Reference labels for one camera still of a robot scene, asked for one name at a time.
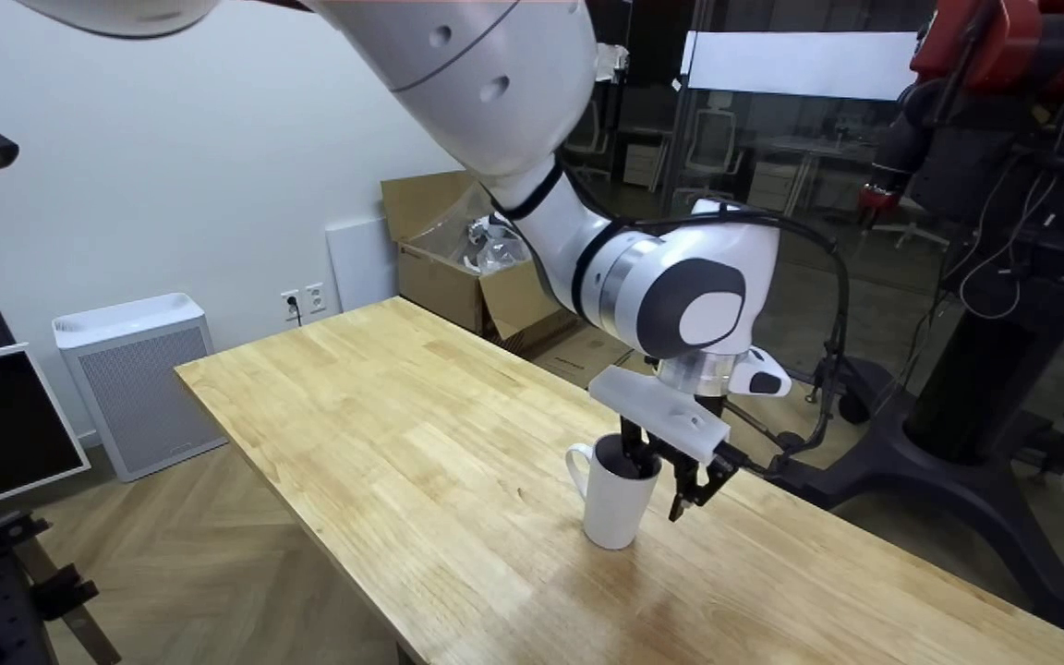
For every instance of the grey office chair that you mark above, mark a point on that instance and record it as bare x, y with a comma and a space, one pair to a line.
718, 143

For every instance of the white mug with dark inside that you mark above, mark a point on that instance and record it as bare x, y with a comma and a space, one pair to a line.
613, 511

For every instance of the white wall panel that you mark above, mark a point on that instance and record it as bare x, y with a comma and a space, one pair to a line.
358, 263

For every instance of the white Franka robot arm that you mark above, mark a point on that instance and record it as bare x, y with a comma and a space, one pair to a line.
496, 75

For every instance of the white wall outlet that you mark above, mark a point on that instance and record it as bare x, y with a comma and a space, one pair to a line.
288, 303
315, 296

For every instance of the clear plastic bag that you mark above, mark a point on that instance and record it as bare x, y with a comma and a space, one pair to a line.
488, 247

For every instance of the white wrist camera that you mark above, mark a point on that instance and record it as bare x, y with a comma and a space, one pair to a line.
757, 373

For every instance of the white wrist mount plate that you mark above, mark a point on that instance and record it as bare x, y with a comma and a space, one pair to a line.
663, 413

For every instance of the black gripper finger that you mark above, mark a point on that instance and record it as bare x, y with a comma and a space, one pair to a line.
629, 460
691, 495

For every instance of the black glass wall post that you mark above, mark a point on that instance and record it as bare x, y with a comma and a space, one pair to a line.
686, 112

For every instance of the red office chair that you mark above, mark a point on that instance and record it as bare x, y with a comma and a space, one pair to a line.
884, 210

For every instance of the white air purifier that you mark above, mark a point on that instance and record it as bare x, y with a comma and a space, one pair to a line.
144, 391

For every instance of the black caster foot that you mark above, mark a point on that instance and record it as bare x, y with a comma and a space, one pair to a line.
860, 373

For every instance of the open cardboard box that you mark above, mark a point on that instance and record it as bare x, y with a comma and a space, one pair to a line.
445, 277

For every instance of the black wheeled pedestal base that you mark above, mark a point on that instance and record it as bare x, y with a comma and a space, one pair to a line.
977, 468

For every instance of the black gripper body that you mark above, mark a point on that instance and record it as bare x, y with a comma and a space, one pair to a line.
682, 463

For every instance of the flat cardboard sheet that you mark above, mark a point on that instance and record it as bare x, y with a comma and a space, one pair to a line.
581, 357

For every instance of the bright white board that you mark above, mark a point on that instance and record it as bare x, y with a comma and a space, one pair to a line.
803, 64

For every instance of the red and black robot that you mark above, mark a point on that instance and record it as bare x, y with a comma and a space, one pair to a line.
1026, 50

